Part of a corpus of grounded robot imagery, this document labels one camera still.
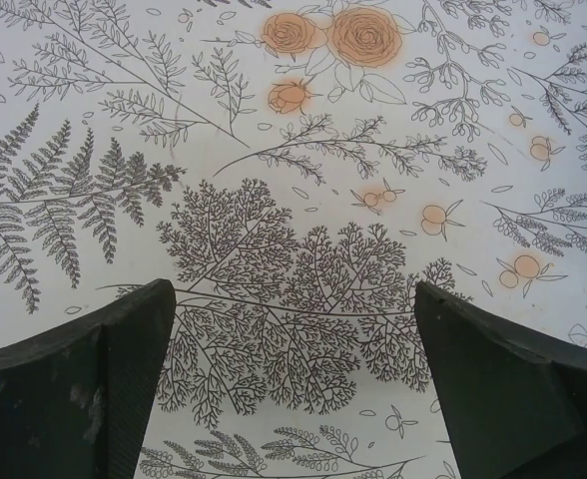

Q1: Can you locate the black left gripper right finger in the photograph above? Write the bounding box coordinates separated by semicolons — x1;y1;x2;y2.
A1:
413;280;587;479

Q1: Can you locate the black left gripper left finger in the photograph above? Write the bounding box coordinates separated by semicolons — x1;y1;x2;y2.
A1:
0;278;178;479

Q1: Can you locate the floral print tablecloth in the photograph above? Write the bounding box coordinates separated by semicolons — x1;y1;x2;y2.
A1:
0;0;587;479

